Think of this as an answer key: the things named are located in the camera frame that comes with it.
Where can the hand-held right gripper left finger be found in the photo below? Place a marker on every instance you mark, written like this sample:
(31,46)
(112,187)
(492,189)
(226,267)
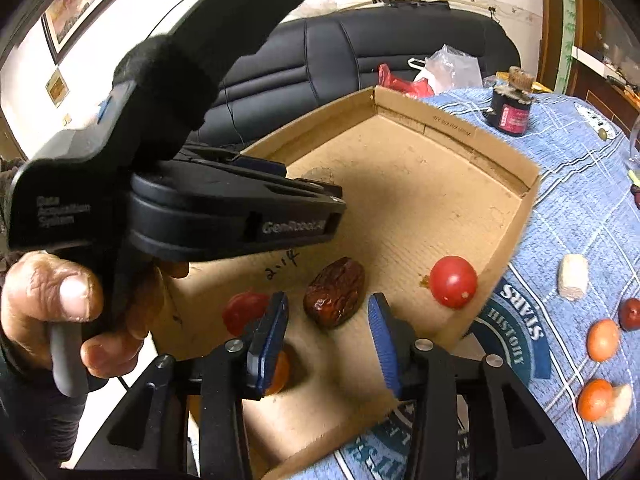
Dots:
(267,347)

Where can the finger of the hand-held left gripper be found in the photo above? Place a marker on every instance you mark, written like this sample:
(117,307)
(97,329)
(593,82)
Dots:
(260,164)
(225,187)

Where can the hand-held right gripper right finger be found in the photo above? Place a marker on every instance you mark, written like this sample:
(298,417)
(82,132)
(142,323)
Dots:
(386,347)

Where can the orange mandarin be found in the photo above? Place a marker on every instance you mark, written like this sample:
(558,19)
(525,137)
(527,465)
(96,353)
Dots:
(281,372)
(594,400)
(602,340)

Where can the small red tomato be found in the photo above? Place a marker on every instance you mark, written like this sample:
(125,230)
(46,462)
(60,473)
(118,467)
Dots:
(240,312)

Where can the elongated red jujube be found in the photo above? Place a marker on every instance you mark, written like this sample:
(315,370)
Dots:
(334,292)

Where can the large red tomato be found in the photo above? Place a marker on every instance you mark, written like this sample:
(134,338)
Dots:
(454,281)

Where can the shallow cardboard box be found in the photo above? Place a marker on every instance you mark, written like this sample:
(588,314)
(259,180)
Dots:
(400,185)

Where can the person's left hand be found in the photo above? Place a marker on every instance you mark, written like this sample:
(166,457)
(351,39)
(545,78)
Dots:
(45,290)

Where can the black leather sofa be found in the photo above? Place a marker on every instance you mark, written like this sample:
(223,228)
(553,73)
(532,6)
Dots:
(325,55)

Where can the red plastic bag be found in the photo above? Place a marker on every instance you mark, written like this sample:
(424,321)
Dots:
(405,85)

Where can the pale sugarcane chunk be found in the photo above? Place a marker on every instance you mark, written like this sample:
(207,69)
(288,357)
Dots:
(572,277)
(622,402)

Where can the clear plastic bag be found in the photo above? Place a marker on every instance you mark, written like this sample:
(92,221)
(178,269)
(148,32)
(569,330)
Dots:
(452,67)

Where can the large red jujube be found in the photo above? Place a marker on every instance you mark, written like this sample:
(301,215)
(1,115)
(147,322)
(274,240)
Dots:
(630,314)

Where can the black jar with cork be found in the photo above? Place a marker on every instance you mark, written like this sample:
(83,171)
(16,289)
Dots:
(510,112)

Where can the dark cherry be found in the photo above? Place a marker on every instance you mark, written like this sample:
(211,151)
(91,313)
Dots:
(636,195)

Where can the wooden cabinet with window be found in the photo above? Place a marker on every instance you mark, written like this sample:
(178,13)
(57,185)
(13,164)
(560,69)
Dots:
(590,90)

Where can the flat white box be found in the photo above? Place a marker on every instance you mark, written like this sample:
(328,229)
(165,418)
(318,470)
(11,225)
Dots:
(590,60)

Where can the small yellow wall plaque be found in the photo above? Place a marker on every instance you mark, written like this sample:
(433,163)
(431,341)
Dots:
(56,87)

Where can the framed wall picture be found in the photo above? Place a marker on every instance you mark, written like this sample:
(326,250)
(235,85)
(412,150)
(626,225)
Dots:
(85,0)

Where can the bamboo wall sticker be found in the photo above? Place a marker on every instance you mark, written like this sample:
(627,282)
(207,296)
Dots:
(566,25)

